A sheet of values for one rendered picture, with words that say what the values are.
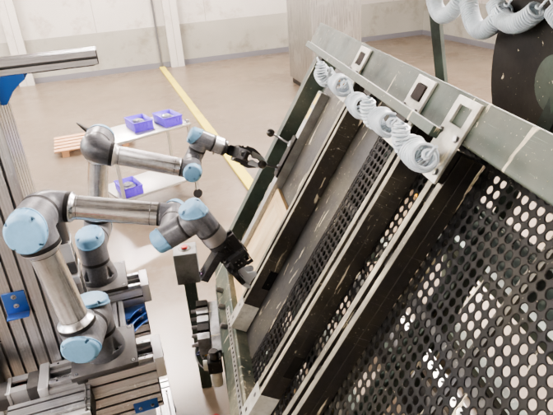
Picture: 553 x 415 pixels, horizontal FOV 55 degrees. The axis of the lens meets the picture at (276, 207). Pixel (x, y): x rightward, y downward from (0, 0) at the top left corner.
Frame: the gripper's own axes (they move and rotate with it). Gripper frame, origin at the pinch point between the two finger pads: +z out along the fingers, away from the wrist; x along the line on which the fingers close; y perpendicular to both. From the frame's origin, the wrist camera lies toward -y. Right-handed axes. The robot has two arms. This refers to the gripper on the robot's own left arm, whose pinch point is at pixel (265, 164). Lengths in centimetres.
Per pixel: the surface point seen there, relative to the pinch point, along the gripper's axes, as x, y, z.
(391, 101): -13, -121, -15
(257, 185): 9.1, 29.0, 9.0
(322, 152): -7.9, -47.6, 4.4
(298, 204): 12.4, -41.6, 4.9
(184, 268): 61, 42, -8
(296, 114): -28.7, 15.1, 10.3
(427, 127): -7, -139, -15
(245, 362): 75, -39, 9
